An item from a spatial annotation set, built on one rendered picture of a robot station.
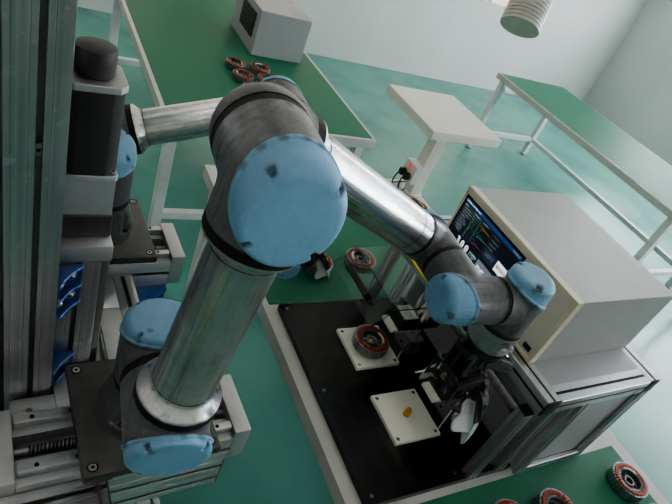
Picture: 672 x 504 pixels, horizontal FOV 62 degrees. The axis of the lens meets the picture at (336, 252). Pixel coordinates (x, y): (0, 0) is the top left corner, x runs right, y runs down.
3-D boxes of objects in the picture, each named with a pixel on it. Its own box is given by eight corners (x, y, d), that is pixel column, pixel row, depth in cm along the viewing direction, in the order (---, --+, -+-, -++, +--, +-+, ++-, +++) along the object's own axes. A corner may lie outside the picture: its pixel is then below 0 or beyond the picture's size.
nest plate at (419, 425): (394, 446, 143) (396, 443, 142) (369, 397, 153) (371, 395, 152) (439, 436, 151) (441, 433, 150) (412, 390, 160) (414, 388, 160)
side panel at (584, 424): (513, 475, 152) (583, 405, 134) (507, 465, 154) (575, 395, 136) (578, 455, 166) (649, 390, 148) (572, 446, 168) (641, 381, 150)
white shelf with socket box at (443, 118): (385, 228, 227) (434, 131, 201) (349, 176, 251) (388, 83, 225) (449, 230, 245) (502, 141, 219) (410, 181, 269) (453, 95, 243)
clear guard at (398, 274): (368, 327, 138) (377, 311, 135) (332, 262, 154) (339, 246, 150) (465, 319, 155) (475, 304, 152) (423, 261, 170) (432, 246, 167)
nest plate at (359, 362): (356, 371, 158) (357, 368, 158) (335, 331, 168) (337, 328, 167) (398, 365, 166) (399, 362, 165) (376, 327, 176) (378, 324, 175)
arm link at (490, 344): (501, 305, 95) (532, 341, 90) (488, 323, 97) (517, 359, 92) (470, 309, 91) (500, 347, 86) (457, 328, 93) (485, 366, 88)
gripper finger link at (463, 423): (441, 448, 98) (445, 398, 97) (465, 441, 101) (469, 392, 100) (454, 456, 96) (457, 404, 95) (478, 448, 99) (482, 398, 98)
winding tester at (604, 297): (528, 364, 131) (579, 303, 120) (435, 243, 159) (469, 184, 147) (625, 348, 151) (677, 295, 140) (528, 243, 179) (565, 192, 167)
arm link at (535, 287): (500, 256, 85) (541, 259, 89) (466, 305, 91) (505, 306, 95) (528, 292, 79) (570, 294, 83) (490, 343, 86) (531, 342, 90)
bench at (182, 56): (140, 248, 278) (164, 115, 235) (98, 77, 397) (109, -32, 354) (330, 248, 335) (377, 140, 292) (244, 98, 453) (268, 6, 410)
